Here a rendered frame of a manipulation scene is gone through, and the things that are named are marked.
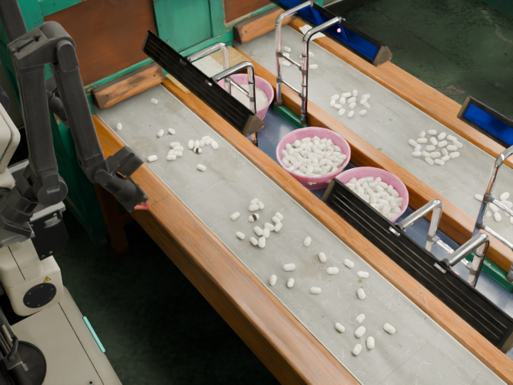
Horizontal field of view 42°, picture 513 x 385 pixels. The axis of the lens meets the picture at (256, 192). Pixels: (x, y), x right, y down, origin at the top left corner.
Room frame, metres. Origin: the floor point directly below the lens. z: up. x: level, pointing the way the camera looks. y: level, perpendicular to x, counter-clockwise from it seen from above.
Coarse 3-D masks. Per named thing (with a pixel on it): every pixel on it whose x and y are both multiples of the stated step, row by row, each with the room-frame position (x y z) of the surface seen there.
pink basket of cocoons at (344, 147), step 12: (300, 132) 1.89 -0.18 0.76; (312, 132) 1.90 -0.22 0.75; (324, 132) 1.89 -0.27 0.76; (336, 144) 1.84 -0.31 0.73; (348, 144) 1.80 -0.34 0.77; (276, 156) 1.76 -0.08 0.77; (348, 156) 1.74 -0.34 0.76; (300, 180) 1.67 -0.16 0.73; (312, 180) 1.65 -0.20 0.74; (324, 180) 1.66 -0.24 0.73
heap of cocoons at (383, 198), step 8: (344, 184) 1.62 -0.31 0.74; (352, 184) 1.62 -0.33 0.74; (360, 184) 1.63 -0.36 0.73; (368, 184) 1.64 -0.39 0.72; (376, 184) 1.62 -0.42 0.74; (384, 184) 1.61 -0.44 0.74; (360, 192) 1.58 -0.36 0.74; (368, 192) 1.58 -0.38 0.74; (376, 192) 1.59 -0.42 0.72; (384, 192) 1.57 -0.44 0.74; (392, 192) 1.57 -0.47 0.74; (368, 200) 1.55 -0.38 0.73; (376, 200) 1.55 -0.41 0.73; (384, 200) 1.54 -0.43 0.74; (392, 200) 1.54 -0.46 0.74; (400, 200) 1.54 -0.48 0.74; (376, 208) 1.51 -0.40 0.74; (384, 208) 1.50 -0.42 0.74; (392, 208) 1.52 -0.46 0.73; (400, 208) 1.52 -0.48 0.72; (392, 216) 1.46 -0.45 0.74
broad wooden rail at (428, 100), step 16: (336, 48) 2.41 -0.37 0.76; (352, 64) 2.31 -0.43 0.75; (368, 64) 2.29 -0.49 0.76; (384, 64) 2.28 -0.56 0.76; (384, 80) 2.17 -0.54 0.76; (400, 80) 2.17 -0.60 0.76; (416, 80) 2.16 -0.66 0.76; (400, 96) 2.09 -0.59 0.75; (416, 96) 2.06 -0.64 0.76; (432, 96) 2.05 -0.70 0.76; (432, 112) 1.96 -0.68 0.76; (448, 112) 1.95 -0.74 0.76; (464, 128) 1.86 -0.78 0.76; (480, 144) 1.77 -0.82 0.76; (496, 144) 1.76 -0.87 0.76; (512, 160) 1.67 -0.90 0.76
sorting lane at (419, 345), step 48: (144, 96) 2.19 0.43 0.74; (144, 144) 1.89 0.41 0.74; (192, 192) 1.63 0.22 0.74; (240, 192) 1.61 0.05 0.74; (240, 240) 1.40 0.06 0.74; (288, 240) 1.39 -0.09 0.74; (336, 240) 1.38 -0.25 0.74; (288, 288) 1.20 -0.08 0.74; (336, 288) 1.19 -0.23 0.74; (384, 288) 1.18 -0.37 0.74; (336, 336) 1.02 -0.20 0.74; (384, 336) 1.02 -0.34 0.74; (432, 336) 1.01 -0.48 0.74; (384, 384) 0.87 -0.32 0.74; (432, 384) 0.86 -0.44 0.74; (480, 384) 0.85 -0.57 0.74
